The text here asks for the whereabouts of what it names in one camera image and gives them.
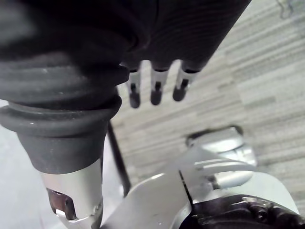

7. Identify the silver robot leg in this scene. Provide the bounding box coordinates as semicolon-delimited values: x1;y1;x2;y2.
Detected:
102;146;305;229

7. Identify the black metal bar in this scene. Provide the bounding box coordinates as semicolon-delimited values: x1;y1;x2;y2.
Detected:
107;119;131;197

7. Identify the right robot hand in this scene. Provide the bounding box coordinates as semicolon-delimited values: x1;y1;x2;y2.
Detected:
0;0;252;229

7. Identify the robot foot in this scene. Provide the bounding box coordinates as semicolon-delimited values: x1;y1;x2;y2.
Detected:
185;125;258;167

